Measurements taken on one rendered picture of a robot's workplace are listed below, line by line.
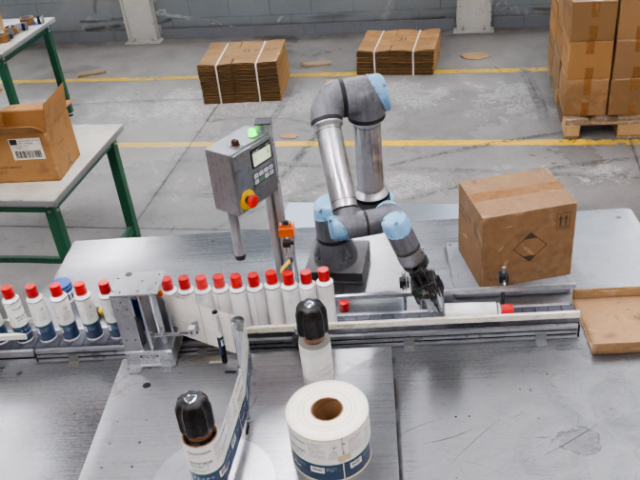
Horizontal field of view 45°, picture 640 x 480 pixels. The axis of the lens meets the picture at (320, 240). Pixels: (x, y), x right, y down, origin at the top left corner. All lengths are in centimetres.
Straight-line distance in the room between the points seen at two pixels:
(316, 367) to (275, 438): 21
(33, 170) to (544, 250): 233
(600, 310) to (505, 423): 57
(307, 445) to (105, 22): 685
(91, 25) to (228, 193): 636
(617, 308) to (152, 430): 142
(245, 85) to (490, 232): 408
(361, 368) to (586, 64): 344
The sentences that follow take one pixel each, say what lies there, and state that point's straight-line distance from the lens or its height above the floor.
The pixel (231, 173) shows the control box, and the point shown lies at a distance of 212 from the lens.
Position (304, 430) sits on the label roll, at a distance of 188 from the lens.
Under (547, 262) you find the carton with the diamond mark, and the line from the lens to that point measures 258.
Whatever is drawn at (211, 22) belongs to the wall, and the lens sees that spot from 794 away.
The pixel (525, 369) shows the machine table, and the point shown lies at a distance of 231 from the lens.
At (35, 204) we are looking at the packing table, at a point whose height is 77.
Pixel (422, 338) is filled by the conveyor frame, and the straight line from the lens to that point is 236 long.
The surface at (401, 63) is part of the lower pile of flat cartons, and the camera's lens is 650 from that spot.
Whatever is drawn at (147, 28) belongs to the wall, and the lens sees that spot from 813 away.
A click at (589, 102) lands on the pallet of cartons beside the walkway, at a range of 539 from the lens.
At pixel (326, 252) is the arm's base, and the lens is 260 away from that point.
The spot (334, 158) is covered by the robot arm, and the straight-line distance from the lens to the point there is 227.
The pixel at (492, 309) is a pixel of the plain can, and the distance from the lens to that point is 236.
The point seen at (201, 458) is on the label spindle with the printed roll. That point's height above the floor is 103.
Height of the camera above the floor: 238
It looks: 33 degrees down
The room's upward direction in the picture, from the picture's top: 6 degrees counter-clockwise
